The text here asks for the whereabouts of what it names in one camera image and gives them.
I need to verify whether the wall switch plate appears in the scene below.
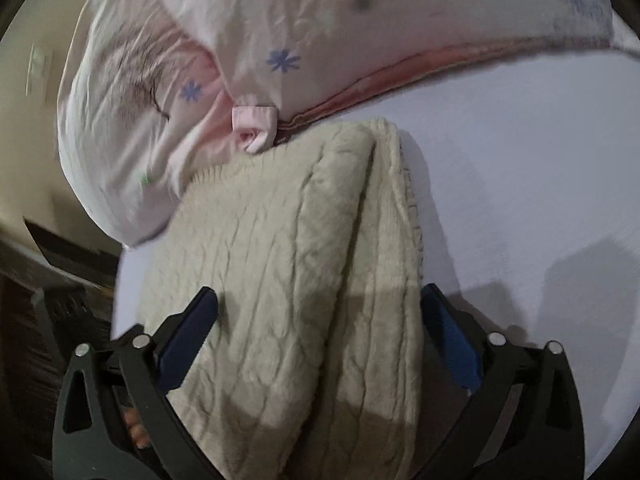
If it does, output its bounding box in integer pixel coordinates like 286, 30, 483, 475
26, 45, 54, 97

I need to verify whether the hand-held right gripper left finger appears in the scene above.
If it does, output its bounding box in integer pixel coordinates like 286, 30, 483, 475
52, 286, 225, 480

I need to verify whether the pink floral pillow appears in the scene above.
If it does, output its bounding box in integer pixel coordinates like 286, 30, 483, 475
135, 0, 616, 153

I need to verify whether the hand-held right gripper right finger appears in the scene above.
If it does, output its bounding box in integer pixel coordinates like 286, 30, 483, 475
421, 283, 585, 480

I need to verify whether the white floral pillow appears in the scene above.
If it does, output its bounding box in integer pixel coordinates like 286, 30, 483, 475
56, 0, 236, 247

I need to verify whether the white bed sheet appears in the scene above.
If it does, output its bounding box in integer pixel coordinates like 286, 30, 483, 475
110, 45, 640, 480

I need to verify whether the cream knitted sweater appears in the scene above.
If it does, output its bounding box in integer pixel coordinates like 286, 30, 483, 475
142, 118, 453, 480

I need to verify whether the dark wooden furniture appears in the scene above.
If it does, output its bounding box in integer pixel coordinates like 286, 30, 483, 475
0, 217, 122, 461

